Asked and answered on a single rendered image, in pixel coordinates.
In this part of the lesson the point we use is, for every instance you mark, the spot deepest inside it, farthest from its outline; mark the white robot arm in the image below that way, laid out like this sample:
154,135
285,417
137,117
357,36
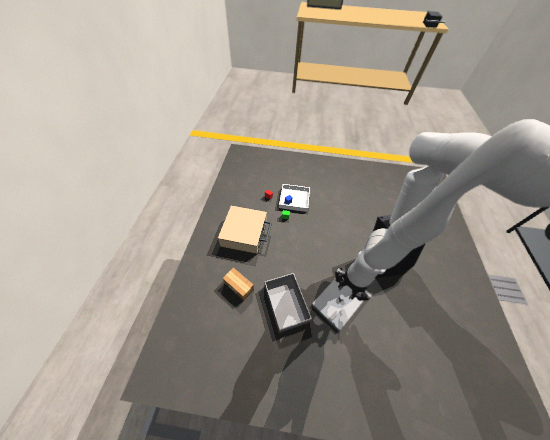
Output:
514,163

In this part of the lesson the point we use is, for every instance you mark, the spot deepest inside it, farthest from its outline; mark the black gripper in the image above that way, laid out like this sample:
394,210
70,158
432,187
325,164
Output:
355,289

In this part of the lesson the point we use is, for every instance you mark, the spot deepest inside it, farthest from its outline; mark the brown cardboard box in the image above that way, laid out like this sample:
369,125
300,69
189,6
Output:
238,283

